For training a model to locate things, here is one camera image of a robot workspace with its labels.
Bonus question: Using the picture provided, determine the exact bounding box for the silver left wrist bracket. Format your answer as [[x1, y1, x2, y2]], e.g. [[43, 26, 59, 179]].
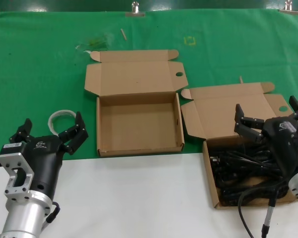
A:
[[0, 152, 35, 200]]

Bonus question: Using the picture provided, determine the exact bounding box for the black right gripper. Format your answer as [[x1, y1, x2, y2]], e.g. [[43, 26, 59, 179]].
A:
[[234, 95, 298, 179]]

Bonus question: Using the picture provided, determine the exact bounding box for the white tape roll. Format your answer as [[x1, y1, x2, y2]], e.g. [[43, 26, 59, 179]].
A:
[[48, 109, 77, 136]]

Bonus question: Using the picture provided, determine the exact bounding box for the open cardboard box round hole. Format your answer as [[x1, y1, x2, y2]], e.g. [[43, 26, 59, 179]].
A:
[[83, 49, 188, 158]]

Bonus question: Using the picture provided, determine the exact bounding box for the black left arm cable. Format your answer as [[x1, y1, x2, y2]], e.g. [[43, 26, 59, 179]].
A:
[[43, 201, 62, 232]]

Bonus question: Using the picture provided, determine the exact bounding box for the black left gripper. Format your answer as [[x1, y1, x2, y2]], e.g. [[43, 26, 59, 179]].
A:
[[3, 111, 89, 199]]

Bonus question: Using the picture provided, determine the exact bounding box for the cable with metal connector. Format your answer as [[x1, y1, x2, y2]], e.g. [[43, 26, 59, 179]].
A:
[[261, 184, 279, 238]]

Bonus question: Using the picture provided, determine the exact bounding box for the green table cloth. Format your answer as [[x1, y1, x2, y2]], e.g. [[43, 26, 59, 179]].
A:
[[0, 9, 298, 166]]

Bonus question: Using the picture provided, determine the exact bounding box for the open cardboard box holding cords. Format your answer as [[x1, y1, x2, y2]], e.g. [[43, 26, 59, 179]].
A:
[[180, 81, 298, 209]]

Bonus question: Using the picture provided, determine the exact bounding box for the silver binder clip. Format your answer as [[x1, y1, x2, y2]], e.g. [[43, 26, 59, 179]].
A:
[[125, 1, 146, 17], [279, 0, 298, 14]]

